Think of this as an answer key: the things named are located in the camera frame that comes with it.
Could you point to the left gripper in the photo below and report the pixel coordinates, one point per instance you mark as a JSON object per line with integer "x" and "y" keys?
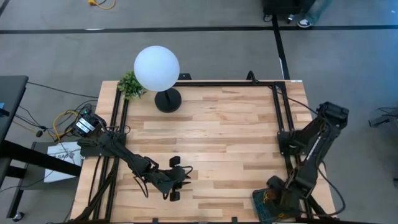
{"x": 169, "y": 180}

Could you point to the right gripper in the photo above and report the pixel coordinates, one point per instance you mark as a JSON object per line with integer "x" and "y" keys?
{"x": 284, "y": 196}

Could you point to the yellow rubber band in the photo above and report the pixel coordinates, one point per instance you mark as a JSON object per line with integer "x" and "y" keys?
{"x": 281, "y": 215}
{"x": 265, "y": 196}

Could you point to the blue rubber band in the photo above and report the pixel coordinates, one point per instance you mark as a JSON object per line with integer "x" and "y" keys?
{"x": 261, "y": 210}

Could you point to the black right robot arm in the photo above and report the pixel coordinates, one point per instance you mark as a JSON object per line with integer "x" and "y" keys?
{"x": 311, "y": 155}

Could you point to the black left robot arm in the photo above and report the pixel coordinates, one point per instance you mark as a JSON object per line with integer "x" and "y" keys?
{"x": 124, "y": 155}

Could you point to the black table clamp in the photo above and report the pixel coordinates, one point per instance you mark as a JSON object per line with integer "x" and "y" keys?
{"x": 185, "y": 76}

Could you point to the green potted plant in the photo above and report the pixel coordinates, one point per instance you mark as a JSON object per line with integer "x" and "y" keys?
{"x": 130, "y": 85}

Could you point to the white globe table lamp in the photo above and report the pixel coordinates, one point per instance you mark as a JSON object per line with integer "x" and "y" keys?
{"x": 157, "y": 68}

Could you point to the black floor stand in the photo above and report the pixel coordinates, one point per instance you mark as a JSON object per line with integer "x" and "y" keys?
{"x": 381, "y": 119}

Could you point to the white printed sheet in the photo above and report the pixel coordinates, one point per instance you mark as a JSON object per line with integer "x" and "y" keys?
{"x": 59, "y": 169}

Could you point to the black round plug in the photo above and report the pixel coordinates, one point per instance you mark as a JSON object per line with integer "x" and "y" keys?
{"x": 38, "y": 133}

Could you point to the grey flat board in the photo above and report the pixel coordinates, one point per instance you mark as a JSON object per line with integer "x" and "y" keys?
{"x": 31, "y": 174}

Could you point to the person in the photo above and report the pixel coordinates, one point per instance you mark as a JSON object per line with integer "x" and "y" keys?
{"x": 314, "y": 12}

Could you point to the black wheeled cart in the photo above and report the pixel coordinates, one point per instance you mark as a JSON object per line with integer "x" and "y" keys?
{"x": 280, "y": 7}

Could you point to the black desk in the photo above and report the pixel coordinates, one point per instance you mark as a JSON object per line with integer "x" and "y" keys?
{"x": 12, "y": 99}

